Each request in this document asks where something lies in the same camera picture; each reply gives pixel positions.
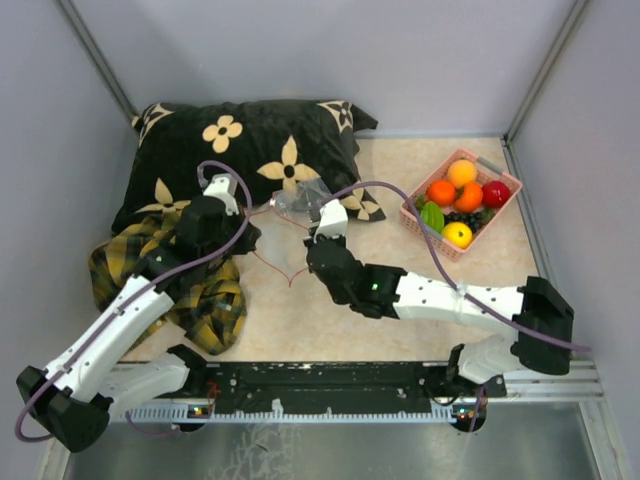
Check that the clear zip top bag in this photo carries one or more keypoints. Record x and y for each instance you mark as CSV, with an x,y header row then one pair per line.
x,y
284,221

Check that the yellow lemon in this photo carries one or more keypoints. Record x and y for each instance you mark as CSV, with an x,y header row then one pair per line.
x,y
458,233

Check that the yellow-orange peach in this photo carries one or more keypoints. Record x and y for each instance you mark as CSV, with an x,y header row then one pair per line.
x,y
462,172

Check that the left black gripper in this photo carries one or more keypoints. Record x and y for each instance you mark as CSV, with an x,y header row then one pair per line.
x,y
248,243

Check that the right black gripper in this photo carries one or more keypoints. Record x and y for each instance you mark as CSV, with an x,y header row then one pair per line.
x,y
339,241

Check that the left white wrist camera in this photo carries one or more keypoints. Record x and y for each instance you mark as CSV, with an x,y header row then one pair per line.
x,y
220,190

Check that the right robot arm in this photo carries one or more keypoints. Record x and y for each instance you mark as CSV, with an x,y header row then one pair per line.
x,y
530,327

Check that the red apple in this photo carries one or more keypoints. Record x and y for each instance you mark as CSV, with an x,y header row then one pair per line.
x,y
495,194

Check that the pink plastic basket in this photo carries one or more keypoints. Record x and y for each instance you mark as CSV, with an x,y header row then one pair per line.
x,y
410,210

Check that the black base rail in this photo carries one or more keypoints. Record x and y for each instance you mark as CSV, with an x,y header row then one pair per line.
x,y
318,388

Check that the yellow plaid shirt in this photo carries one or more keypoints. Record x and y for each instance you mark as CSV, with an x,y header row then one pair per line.
x,y
211,314

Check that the green leaf fruit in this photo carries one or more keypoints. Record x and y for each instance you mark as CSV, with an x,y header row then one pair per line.
x,y
432,216

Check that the black floral pillow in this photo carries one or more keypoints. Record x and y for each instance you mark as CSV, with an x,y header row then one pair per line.
x,y
272,144

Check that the dark grape bunch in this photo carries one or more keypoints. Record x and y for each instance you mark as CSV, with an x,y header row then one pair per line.
x,y
475,221

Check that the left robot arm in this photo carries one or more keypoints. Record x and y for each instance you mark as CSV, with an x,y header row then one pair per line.
x,y
74,399

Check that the orange tangerine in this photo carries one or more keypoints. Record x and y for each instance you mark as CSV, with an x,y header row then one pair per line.
x,y
469,198
442,192

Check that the white cable duct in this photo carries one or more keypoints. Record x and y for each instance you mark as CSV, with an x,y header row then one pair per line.
x,y
191,413

